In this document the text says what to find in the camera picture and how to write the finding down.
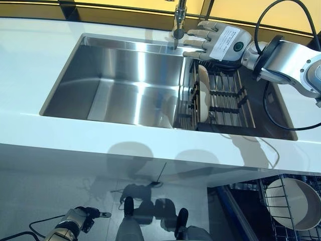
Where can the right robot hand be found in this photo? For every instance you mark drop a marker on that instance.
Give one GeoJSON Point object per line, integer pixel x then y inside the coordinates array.
{"type": "Point", "coordinates": [220, 42]}

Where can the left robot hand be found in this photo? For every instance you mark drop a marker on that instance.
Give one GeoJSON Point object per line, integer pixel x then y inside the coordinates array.
{"type": "Point", "coordinates": [77, 214]}

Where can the small cream plate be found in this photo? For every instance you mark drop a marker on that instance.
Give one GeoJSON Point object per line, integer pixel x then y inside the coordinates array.
{"type": "Point", "coordinates": [204, 95]}

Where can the large cream plate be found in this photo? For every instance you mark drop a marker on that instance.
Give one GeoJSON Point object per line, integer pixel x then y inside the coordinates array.
{"type": "Point", "coordinates": [283, 200]}

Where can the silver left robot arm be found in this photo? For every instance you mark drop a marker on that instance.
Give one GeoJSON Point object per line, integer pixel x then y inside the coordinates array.
{"type": "Point", "coordinates": [62, 231]}

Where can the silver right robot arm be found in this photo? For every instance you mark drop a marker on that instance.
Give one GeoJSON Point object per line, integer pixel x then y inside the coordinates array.
{"type": "Point", "coordinates": [286, 62]}

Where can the chrome gooseneck kitchen faucet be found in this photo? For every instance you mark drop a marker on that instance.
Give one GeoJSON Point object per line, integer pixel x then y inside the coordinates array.
{"type": "Point", "coordinates": [180, 15]}

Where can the left robot leg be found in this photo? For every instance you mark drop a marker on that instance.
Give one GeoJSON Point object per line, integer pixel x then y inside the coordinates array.
{"type": "Point", "coordinates": [129, 221]}

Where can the robot leg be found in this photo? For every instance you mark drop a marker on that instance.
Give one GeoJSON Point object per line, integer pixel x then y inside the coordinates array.
{"type": "Point", "coordinates": [190, 231]}
{"type": "Point", "coordinates": [129, 221]}

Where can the black dish drying rack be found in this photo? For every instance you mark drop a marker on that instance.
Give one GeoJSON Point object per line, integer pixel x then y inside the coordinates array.
{"type": "Point", "coordinates": [225, 105]}

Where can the stainless steel sink basin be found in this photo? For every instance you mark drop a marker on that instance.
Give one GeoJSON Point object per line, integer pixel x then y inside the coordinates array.
{"type": "Point", "coordinates": [120, 82]}

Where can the right robot leg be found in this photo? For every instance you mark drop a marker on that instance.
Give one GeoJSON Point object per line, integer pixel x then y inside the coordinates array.
{"type": "Point", "coordinates": [190, 231]}

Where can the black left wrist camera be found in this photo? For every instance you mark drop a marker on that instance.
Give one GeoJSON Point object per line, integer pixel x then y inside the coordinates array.
{"type": "Point", "coordinates": [87, 225]}

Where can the dark window frame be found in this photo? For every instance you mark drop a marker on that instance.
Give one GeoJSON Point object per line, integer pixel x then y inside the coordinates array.
{"type": "Point", "coordinates": [69, 10]}

